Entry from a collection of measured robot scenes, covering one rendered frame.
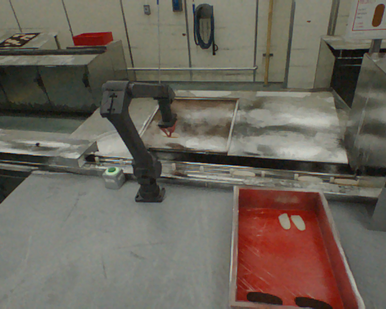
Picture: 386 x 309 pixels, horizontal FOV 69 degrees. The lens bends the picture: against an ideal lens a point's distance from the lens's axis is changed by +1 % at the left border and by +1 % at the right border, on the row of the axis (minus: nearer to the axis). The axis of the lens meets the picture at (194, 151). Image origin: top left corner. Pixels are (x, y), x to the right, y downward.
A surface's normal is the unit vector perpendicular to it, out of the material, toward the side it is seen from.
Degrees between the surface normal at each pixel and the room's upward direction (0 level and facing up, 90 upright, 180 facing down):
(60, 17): 90
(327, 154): 10
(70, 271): 0
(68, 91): 90
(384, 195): 90
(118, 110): 45
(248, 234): 0
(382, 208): 90
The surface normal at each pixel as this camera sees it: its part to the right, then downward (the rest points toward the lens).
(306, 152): -0.11, -0.74
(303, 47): -0.25, 0.53
